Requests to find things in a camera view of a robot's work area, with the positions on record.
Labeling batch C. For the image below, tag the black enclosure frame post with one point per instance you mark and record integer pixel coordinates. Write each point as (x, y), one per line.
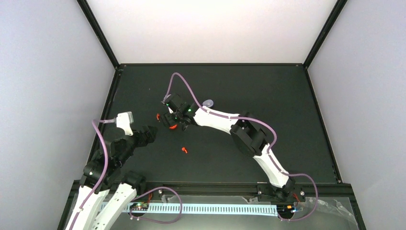
(86, 9)

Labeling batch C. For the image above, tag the light blue slotted cable duct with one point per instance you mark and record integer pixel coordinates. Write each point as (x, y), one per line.
(209, 209)

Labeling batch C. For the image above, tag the black front frame rail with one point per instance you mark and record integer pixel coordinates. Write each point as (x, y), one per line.
(242, 189)

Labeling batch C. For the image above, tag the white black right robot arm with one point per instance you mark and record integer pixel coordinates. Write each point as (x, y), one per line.
(246, 132)

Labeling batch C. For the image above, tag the lavender earbud charging case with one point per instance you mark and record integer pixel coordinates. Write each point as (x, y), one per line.
(208, 103)

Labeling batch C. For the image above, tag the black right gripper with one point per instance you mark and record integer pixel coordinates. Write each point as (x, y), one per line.
(167, 119)

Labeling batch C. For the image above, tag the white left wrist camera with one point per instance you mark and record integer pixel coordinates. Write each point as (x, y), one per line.
(124, 121)

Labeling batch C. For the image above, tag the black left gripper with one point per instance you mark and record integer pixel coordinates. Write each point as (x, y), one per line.
(142, 141)

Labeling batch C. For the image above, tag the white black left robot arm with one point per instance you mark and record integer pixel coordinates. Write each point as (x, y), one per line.
(104, 191)

